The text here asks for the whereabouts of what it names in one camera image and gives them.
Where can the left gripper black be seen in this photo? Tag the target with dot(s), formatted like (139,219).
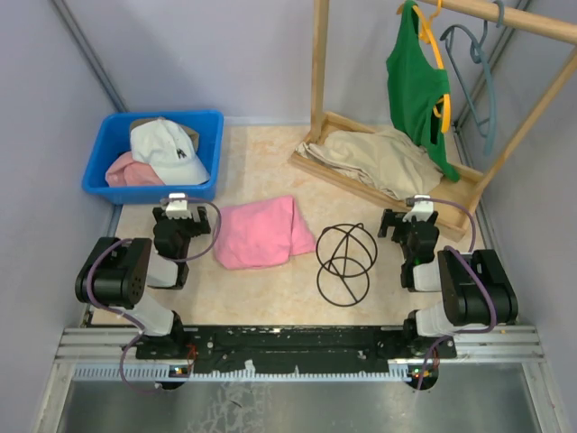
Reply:
(201,226)

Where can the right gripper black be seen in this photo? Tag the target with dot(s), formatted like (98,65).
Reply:
(393,218)

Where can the wooden clothes rack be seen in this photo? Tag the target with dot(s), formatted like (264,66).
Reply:
(420,107)

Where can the black wire hat stand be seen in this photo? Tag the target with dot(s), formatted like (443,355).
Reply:
(346,254)

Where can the pink baseball cap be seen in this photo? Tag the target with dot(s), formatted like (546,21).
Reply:
(127,172)

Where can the white baseball cap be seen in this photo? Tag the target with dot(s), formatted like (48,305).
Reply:
(166,147)

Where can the blue plastic bin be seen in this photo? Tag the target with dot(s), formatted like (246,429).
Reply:
(113,139)

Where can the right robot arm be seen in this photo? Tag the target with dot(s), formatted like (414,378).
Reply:
(476,294)

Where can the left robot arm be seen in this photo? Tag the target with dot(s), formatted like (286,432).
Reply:
(117,273)

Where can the beige cloth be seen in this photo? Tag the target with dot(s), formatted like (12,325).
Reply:
(387,161)

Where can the pink folded cloth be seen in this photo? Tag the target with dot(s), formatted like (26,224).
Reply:
(262,234)

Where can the green tank top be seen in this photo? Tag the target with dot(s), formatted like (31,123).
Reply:
(419,90)

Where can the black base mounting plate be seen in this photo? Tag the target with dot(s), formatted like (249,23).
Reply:
(353,349)

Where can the grey blue hanger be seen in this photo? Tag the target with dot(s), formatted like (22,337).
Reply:
(487,127)

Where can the yellow hanger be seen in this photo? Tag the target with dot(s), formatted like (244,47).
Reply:
(439,67)

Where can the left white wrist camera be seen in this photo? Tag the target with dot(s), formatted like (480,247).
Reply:
(177,206)

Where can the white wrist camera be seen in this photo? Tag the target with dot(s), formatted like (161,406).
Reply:
(177,206)
(421,208)

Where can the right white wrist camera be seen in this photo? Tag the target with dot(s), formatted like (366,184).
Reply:
(421,208)

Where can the aluminium rail frame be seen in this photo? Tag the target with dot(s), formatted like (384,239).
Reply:
(109,354)

